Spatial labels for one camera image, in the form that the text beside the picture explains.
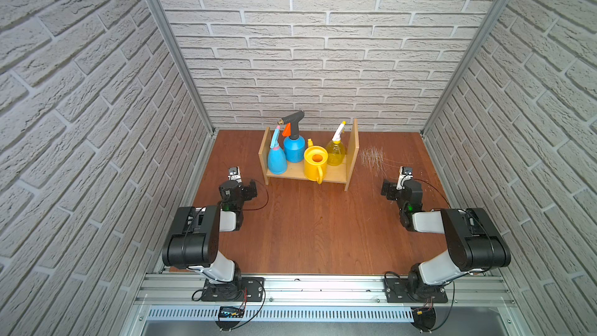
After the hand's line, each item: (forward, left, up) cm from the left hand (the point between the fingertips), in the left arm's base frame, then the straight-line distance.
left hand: (238, 176), depth 94 cm
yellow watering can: (0, -32, +12) cm, 34 cm away
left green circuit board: (-46, -4, -9) cm, 47 cm away
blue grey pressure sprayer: (+8, -23, +10) cm, 27 cm away
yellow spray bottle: (+5, -40, +11) cm, 42 cm away
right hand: (-1, -64, +1) cm, 64 cm away
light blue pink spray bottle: (+3, -17, +8) cm, 19 cm away
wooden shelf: (+1, -43, +1) cm, 43 cm away
